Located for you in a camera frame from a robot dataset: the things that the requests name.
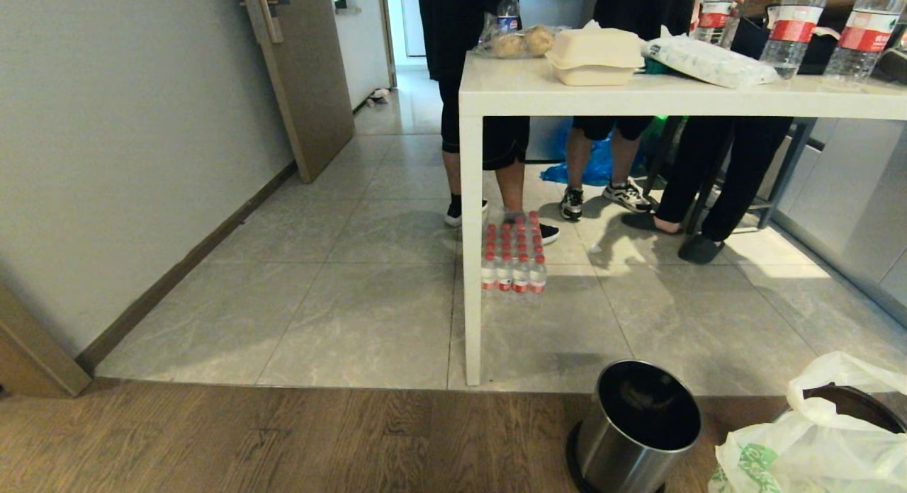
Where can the bag of round buns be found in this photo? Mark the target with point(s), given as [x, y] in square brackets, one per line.
[521, 41]

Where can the blue-label plastic bottle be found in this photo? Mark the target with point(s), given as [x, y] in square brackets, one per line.
[508, 10]

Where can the wooden door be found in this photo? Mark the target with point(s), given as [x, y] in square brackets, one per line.
[308, 75]
[32, 355]

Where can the steel trash bin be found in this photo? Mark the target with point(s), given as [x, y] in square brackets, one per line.
[623, 447]

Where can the white foam takeout box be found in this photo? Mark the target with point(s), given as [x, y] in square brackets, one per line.
[594, 55]

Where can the dark round bin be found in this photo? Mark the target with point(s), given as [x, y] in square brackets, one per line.
[861, 404]

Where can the person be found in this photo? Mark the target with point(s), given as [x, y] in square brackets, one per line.
[716, 160]
[623, 4]
[482, 68]

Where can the blue plastic bag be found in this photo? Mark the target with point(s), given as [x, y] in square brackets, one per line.
[594, 166]

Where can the white plastic trash bag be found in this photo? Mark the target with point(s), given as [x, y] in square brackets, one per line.
[815, 450]

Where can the pack of small water bottles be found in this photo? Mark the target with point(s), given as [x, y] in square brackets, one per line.
[514, 256]

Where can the white printed plastic package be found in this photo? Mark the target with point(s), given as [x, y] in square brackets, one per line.
[708, 59]

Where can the white table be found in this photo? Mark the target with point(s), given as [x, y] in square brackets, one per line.
[524, 89]

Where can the large red-label water bottle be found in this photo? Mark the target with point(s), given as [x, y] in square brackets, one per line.
[792, 32]
[859, 40]
[714, 13]

